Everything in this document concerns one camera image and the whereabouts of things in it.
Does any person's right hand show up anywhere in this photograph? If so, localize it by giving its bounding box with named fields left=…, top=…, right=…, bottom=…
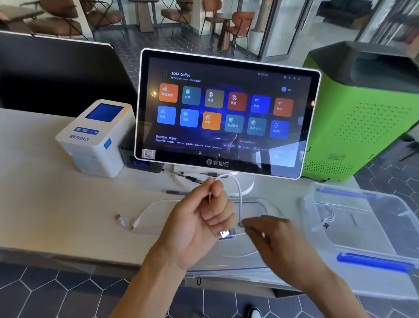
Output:
left=241, top=216, right=325, bottom=287

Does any person's left hand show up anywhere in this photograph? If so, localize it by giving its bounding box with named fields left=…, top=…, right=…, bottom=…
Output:
left=156, top=180, right=237, bottom=270

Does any white USB cable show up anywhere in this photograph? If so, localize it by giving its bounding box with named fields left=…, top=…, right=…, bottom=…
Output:
left=208, top=173, right=266, bottom=240
left=115, top=199, right=184, bottom=231

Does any person's right forearm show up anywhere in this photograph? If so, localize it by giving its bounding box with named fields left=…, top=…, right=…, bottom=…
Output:
left=288, top=262, right=371, bottom=318

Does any person's left forearm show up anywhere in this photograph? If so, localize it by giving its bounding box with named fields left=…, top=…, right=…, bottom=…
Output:
left=110, top=244, right=189, bottom=318

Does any clear plastic box lid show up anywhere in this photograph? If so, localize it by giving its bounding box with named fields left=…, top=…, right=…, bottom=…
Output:
left=129, top=196, right=302, bottom=291

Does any white terminal stand base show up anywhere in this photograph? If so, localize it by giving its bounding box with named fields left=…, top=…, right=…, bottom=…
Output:
left=173, top=163, right=256, bottom=197

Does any small black box device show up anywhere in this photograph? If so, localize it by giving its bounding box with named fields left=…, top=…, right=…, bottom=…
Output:
left=118, top=126, right=164, bottom=174

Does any white touchscreen register terminal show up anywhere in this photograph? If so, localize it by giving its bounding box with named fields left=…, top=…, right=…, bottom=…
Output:
left=134, top=48, right=322, bottom=180

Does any clear plastic storage box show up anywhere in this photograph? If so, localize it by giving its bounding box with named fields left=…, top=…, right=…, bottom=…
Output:
left=301, top=182, right=419, bottom=301

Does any white receipt printer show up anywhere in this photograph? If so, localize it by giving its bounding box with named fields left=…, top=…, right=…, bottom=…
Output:
left=55, top=99, right=136, bottom=179

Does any green perforated machine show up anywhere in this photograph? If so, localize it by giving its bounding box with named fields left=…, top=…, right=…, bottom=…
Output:
left=301, top=41, right=419, bottom=183

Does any orange dining chair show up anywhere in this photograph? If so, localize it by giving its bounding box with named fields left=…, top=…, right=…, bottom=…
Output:
left=227, top=11, right=256, bottom=58
left=200, top=0, right=230, bottom=36

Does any large black monitor back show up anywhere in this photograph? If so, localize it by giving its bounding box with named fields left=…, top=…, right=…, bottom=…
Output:
left=0, top=31, right=139, bottom=109

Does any brown leather lounge chair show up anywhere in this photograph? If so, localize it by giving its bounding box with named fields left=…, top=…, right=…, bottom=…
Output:
left=80, top=0, right=126, bottom=33
left=160, top=0, right=194, bottom=27
left=20, top=0, right=89, bottom=40

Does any dark sofa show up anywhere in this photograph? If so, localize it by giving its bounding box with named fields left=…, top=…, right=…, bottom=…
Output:
left=316, top=0, right=374, bottom=28

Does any white cable with black plug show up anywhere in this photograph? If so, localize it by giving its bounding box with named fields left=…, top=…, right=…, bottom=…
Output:
left=315, top=202, right=336, bottom=230

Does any round wooden pedestal table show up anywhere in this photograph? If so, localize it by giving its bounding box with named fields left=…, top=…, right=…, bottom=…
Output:
left=216, top=16, right=237, bottom=52

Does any glass door with metal frame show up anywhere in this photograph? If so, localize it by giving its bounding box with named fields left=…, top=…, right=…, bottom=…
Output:
left=257, top=0, right=315, bottom=63

